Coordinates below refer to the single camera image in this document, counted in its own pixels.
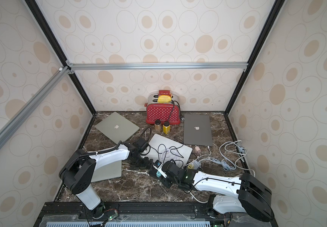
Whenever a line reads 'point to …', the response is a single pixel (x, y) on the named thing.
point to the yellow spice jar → (166, 127)
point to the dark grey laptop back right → (197, 130)
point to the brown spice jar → (158, 126)
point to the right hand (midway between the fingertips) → (161, 177)
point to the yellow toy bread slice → (164, 98)
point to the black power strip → (167, 181)
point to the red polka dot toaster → (163, 111)
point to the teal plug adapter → (158, 174)
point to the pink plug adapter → (197, 150)
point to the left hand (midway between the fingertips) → (149, 169)
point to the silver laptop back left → (116, 128)
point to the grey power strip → (196, 164)
